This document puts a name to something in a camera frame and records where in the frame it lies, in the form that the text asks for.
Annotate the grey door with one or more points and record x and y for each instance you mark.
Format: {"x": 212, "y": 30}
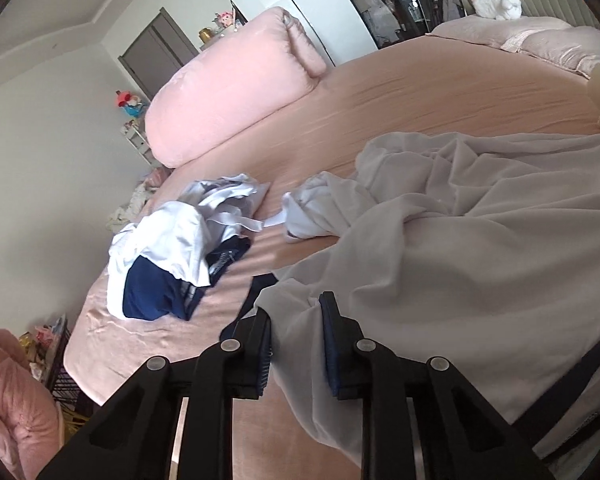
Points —
{"x": 160, "y": 55}

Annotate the black crate with toys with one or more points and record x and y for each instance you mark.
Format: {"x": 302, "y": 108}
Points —
{"x": 65, "y": 385}

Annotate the navy blue garment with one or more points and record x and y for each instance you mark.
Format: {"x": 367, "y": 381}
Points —
{"x": 150, "y": 290}

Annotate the red toy figure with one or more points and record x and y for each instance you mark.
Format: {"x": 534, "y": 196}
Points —
{"x": 125, "y": 100}

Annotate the large pink pillow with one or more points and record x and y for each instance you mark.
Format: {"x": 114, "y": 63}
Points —
{"x": 220, "y": 95}

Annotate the white plush toy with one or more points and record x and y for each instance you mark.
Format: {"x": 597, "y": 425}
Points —
{"x": 497, "y": 5}

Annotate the white navy-trimmed garment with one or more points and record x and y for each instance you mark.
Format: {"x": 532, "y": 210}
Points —
{"x": 455, "y": 260}

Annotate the white and glass wardrobe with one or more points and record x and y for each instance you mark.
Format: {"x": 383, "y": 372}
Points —
{"x": 320, "y": 5}

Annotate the pink bed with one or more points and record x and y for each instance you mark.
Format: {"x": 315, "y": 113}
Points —
{"x": 430, "y": 95}

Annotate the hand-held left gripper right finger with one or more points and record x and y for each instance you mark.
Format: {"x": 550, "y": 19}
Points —
{"x": 330, "y": 350}

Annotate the pale pink pillow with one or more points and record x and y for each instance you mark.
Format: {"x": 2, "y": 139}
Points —
{"x": 480, "y": 30}
{"x": 570, "y": 50}

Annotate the pink fleece cloth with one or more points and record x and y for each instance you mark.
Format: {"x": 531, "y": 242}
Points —
{"x": 15, "y": 410}

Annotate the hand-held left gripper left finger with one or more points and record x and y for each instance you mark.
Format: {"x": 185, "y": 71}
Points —
{"x": 262, "y": 355}

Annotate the bright white top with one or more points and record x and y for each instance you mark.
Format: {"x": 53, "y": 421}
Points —
{"x": 170, "y": 235}

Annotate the gold vase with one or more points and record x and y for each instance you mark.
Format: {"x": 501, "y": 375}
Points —
{"x": 206, "y": 35}

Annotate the pink plush doll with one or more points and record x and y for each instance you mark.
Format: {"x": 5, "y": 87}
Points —
{"x": 225, "y": 19}

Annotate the dark navy zipper garment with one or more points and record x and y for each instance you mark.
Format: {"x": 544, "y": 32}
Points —
{"x": 227, "y": 255}

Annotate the clothes heap on floor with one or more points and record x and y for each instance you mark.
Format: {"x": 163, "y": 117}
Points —
{"x": 130, "y": 205}

